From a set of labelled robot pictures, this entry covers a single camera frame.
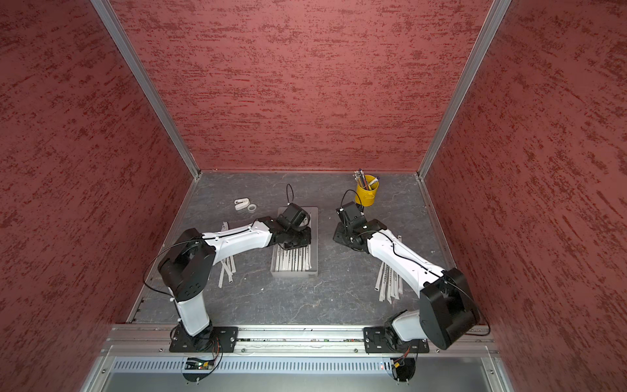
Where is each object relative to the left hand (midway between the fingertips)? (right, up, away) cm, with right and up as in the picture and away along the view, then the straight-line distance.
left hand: (310, 245), depth 90 cm
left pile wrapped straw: (-37, +6, +10) cm, 39 cm away
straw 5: (-5, -6, 0) cm, 8 cm away
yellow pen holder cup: (+24, +18, +13) cm, 33 cm away
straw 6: (-3, -5, +1) cm, 6 cm away
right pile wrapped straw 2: (+27, -12, -3) cm, 30 cm away
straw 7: (-1, -5, -1) cm, 5 cm away
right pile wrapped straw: (+25, -13, -4) cm, 28 cm away
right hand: (+11, +3, -4) cm, 12 cm away
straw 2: (-11, -7, 0) cm, 13 cm away
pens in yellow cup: (+20, +27, +7) cm, 34 cm away
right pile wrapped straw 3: (+31, -13, -4) cm, 34 cm away
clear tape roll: (-27, +14, +17) cm, 35 cm away
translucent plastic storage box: (+1, -9, -4) cm, 10 cm away
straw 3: (-9, -6, 0) cm, 11 cm away
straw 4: (-7, -8, 0) cm, 11 cm away
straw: (-13, -5, +2) cm, 14 cm away
